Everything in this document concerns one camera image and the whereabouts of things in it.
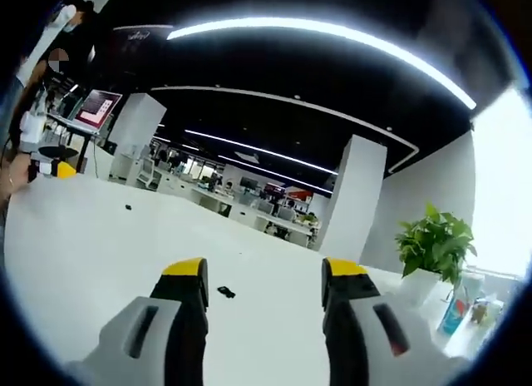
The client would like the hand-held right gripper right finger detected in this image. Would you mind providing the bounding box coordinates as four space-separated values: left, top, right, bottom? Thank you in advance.
321 256 466 386

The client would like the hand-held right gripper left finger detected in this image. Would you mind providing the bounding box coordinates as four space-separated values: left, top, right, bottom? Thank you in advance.
64 256 209 386

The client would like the person's left hand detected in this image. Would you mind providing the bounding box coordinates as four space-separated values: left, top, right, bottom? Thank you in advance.
5 151 33 192

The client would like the black round stand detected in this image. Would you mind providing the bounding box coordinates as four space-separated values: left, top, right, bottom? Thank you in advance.
37 144 80 159

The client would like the desk with black legs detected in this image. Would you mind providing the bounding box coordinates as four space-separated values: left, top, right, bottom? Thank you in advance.
45 113 103 173

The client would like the computer monitor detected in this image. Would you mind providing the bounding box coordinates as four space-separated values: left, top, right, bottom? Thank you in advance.
73 89 124 127

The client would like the white plant pot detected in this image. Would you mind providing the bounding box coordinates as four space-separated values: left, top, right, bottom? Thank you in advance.
399 268 442 308

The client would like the white office chair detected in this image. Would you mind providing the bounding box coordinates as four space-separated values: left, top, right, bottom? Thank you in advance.
135 157 164 191

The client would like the person's black shirt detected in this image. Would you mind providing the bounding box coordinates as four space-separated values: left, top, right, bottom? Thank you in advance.
41 0 116 77

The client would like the green potted plant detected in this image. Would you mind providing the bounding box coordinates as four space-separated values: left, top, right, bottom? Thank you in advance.
394 201 478 285

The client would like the small brown figurine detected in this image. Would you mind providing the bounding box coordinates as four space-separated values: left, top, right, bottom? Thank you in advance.
470 301 491 325

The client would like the clear plastic bottle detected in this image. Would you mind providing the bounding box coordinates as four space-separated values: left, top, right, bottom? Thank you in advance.
461 272 486 300

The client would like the row of white office desks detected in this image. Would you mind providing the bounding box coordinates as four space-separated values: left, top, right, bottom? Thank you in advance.
160 169 323 248

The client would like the long ceiling light strip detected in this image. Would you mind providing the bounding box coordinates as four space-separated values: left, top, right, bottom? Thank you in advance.
165 16 478 111

